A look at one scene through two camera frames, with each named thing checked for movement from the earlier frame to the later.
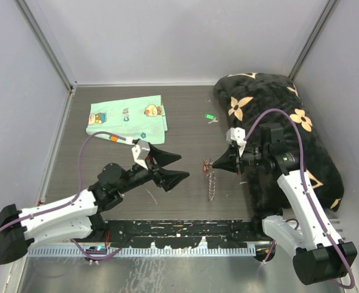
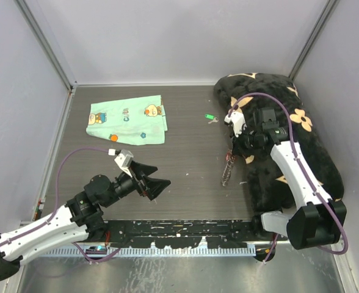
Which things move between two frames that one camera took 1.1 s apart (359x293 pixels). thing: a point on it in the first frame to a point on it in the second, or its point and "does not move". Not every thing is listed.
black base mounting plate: [179, 233] does not move
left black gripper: [162, 177] to [152, 185]
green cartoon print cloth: [143, 118] does not move
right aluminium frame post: [313, 39] does not move
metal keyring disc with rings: [208, 170] to [226, 174]
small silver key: [215, 119] does not move
